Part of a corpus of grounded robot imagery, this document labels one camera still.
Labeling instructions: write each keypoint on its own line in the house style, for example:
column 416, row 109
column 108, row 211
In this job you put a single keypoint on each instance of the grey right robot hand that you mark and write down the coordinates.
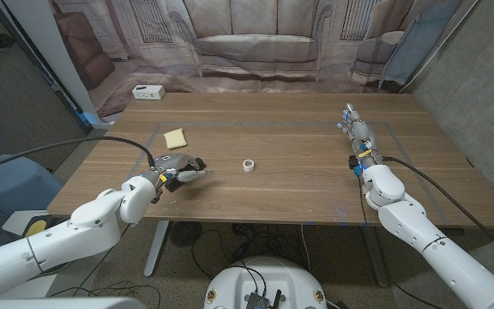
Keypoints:
column 363, row 132

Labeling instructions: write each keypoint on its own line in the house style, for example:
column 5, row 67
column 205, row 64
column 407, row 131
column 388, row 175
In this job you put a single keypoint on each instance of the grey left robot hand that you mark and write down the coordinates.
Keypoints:
column 172, row 162

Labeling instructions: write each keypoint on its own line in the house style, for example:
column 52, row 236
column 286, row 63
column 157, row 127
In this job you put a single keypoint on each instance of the black stapler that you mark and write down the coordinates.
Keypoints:
column 172, row 186

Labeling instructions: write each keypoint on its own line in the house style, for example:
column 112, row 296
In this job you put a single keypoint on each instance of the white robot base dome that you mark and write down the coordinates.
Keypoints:
column 272, row 274

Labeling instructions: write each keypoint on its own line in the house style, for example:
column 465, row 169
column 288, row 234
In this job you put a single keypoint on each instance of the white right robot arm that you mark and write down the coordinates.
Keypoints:
column 414, row 223

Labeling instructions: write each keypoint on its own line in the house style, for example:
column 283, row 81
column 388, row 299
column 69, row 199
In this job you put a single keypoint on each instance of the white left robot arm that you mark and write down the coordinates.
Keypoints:
column 80, row 227

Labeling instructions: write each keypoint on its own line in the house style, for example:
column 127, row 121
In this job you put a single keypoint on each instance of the yellow sticky note pad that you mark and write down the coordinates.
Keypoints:
column 175, row 138

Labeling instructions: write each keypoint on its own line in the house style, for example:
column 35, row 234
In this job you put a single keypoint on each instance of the white tape roll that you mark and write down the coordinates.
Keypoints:
column 249, row 168

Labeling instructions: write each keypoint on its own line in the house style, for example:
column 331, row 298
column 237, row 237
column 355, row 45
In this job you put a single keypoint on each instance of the round black floor fan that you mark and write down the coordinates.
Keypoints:
column 185, row 234

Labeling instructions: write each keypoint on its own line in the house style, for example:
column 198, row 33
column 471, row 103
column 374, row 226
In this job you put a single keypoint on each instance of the white power strip box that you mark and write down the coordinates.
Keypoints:
column 148, row 92

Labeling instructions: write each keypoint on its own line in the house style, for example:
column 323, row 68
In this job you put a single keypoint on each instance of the white table leg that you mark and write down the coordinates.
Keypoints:
column 157, row 249

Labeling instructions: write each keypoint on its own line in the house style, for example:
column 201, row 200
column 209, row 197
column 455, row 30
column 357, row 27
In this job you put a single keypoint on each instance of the grey table leg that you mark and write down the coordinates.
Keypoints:
column 375, row 257

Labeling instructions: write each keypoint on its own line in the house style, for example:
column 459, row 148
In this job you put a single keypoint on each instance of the printed sofa room backdrop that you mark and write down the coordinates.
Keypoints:
column 251, row 43

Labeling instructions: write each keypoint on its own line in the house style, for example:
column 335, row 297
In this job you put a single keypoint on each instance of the yellow foot pedal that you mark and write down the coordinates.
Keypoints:
column 36, row 227

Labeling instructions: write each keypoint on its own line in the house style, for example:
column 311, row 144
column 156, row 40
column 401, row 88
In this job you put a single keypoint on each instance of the blue padded chair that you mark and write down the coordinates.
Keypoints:
column 15, row 189

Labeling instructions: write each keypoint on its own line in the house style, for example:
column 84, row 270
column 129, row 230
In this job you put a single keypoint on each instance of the black electronics module with antenna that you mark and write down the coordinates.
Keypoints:
column 257, row 301

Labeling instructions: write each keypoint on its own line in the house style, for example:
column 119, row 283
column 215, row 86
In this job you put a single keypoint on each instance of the white floor plate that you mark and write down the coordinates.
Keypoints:
column 15, row 219

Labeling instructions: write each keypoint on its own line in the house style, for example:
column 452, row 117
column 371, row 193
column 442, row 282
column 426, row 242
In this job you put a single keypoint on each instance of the white robot torso edge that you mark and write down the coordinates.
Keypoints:
column 58, row 304

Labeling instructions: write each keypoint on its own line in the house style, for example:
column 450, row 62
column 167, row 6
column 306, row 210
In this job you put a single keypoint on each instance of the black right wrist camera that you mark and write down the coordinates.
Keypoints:
column 352, row 162

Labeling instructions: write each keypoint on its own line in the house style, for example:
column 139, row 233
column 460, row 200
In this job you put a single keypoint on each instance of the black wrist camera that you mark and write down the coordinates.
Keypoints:
column 158, row 198
column 352, row 162

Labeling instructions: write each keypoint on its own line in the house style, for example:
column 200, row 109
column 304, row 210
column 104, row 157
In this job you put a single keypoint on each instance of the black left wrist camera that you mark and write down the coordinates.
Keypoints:
column 158, row 198

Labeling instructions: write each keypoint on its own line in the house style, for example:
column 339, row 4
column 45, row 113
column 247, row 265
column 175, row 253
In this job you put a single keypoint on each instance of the white wall post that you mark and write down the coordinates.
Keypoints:
column 50, row 56

